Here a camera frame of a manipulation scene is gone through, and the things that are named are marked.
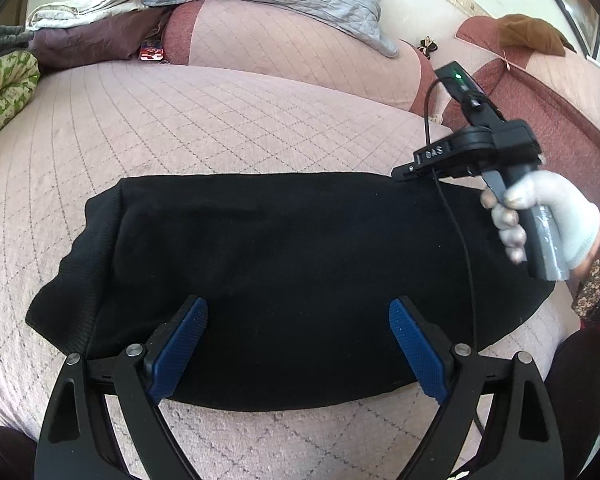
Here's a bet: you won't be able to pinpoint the green patterned blanket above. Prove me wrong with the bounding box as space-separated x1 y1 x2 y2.
0 50 42 152

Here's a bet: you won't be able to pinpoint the dark purple blanket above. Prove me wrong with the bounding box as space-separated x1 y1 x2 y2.
30 6 175 72

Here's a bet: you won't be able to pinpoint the pink quilted sofa cover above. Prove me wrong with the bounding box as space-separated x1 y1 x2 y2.
0 0 600 480

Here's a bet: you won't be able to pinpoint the dark grey knitted cloth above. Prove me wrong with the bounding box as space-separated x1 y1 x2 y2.
0 24 36 63

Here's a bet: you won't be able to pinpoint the black pants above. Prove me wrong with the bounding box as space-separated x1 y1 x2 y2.
25 172 556 413

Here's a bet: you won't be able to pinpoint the black cable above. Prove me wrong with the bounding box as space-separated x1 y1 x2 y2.
423 76 486 433

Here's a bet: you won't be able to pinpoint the person's right hand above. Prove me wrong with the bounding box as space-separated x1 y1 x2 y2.
480 169 600 271

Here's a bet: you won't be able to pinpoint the red patterned small box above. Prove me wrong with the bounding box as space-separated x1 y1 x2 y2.
138 35 165 62

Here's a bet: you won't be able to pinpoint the person's dark leg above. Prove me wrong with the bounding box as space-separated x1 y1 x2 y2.
542 331 600 480

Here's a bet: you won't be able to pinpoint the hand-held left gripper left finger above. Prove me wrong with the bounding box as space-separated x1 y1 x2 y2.
34 295 209 480

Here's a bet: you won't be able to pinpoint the brown cloth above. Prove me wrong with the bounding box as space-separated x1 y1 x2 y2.
496 13 577 56

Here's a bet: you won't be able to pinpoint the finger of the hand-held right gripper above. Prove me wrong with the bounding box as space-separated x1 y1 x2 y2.
391 161 453 182

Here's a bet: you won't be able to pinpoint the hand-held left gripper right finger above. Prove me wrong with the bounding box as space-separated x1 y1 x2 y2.
388 295 567 480

